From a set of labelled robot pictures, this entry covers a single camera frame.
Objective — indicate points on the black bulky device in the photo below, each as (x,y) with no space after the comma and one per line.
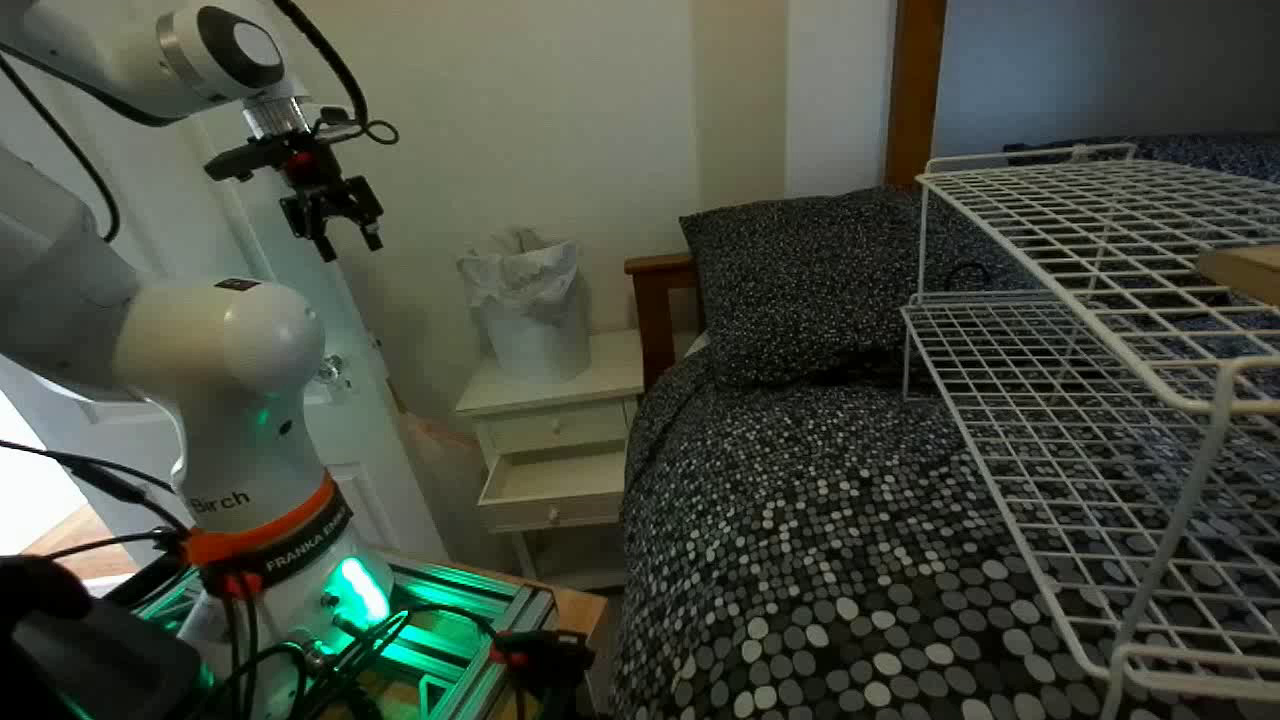
(81,654)

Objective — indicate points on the dark dotted pillow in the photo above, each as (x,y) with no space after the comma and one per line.
(814,281)

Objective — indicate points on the small white cabinet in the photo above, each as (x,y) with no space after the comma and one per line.
(560,401)

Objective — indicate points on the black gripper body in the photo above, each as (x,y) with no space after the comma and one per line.
(331,201)

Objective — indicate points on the white crumpled bag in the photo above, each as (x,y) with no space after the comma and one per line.
(528,306)

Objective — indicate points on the white closed cabinet drawer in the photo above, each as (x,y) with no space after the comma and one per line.
(550,431)

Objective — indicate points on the dark dotted bed cover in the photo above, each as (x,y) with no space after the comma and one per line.
(853,546)

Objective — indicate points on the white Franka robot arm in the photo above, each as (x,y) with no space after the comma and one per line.
(223,351)

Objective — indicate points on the brown wooden headboard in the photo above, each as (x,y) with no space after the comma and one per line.
(656,314)

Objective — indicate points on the brown wooden door frame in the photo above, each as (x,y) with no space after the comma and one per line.
(916,84)

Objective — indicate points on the green-lit metal base frame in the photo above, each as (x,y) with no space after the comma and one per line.
(452,634)

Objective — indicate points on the light wooden board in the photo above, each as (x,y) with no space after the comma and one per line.
(1249,275)

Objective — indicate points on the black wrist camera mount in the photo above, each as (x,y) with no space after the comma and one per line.
(272,154)

